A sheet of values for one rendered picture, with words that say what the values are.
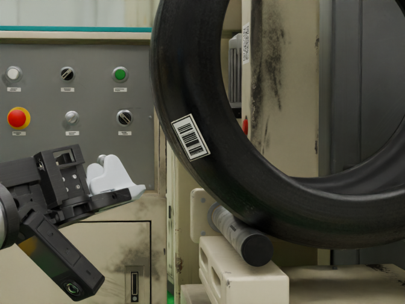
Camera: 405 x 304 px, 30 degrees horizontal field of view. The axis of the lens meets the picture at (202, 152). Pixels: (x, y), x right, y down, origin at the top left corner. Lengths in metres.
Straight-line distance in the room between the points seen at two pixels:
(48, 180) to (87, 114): 0.94
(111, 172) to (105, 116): 0.87
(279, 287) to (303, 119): 0.45
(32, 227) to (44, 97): 0.97
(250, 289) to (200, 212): 0.35
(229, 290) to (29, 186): 0.35
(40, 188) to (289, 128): 0.68
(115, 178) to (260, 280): 0.27
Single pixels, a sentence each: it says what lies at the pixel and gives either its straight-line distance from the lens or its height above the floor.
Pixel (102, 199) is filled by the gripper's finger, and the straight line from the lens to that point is 0.84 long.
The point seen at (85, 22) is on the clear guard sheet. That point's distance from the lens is 1.75.
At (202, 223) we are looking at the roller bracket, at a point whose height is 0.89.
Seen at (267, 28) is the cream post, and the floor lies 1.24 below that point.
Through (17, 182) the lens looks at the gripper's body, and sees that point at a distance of 0.82.
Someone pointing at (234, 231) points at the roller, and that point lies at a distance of 1.12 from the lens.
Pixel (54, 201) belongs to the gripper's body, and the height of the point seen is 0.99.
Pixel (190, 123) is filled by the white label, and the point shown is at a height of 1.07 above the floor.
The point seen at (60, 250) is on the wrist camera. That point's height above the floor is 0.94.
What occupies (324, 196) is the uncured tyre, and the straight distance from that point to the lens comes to 1.04.
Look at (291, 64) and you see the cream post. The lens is 1.42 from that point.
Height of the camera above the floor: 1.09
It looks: 3 degrees down
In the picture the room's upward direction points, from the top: straight up
